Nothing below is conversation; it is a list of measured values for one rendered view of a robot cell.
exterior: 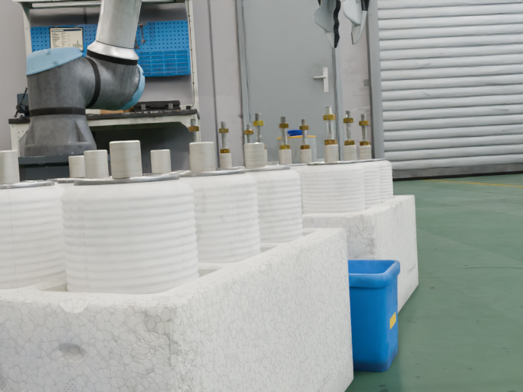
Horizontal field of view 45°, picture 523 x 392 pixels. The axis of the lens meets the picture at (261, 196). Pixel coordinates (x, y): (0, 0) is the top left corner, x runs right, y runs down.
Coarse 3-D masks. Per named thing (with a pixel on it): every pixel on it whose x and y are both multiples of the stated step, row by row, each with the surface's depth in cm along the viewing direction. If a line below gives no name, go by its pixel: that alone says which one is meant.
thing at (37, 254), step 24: (0, 192) 47; (24, 192) 47; (48, 192) 49; (0, 216) 46; (24, 216) 47; (48, 216) 48; (0, 240) 46; (24, 240) 47; (48, 240) 48; (0, 264) 46; (24, 264) 47; (48, 264) 48; (0, 288) 46
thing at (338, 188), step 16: (304, 176) 95; (320, 176) 92; (336, 176) 92; (352, 176) 93; (304, 192) 96; (320, 192) 93; (336, 192) 92; (352, 192) 93; (304, 208) 96; (320, 208) 93; (336, 208) 92; (352, 208) 93
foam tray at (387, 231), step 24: (312, 216) 90; (336, 216) 89; (360, 216) 88; (384, 216) 95; (408, 216) 115; (360, 240) 88; (384, 240) 94; (408, 240) 114; (408, 264) 113; (408, 288) 112
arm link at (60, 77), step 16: (64, 48) 131; (32, 64) 130; (48, 64) 129; (64, 64) 130; (80, 64) 134; (32, 80) 131; (48, 80) 130; (64, 80) 131; (80, 80) 133; (96, 80) 136; (32, 96) 131; (48, 96) 130; (64, 96) 131; (80, 96) 134; (96, 96) 138
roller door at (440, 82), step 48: (384, 0) 617; (432, 0) 620; (480, 0) 622; (384, 48) 619; (432, 48) 624; (480, 48) 625; (384, 96) 621; (432, 96) 625; (480, 96) 629; (384, 144) 624; (432, 144) 627; (480, 144) 630
